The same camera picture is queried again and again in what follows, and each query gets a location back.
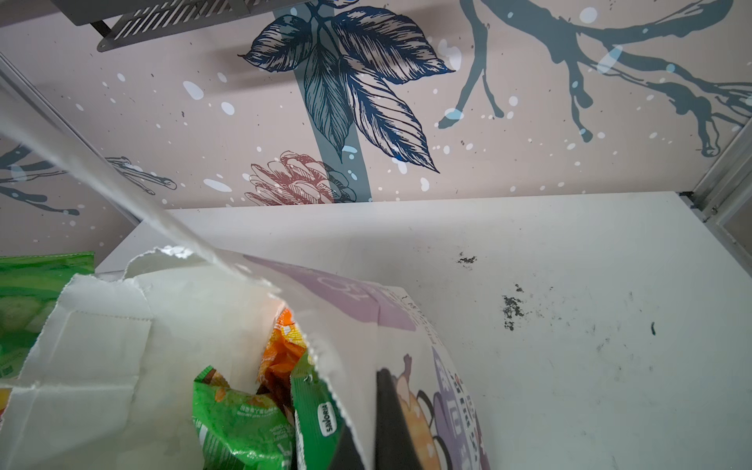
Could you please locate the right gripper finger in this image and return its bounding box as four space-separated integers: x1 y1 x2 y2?
328 368 422 470

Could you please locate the orange snack pack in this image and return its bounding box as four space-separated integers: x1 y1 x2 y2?
258 307 307 407

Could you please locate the small green snack pack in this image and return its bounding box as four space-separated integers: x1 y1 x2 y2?
192 354 362 469

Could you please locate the printed white paper bag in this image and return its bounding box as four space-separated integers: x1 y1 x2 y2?
0 87 492 470

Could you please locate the large green chip bag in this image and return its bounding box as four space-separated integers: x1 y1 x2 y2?
1 252 95 378

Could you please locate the black hanging wall basket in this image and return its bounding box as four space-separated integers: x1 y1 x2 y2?
52 0 299 52

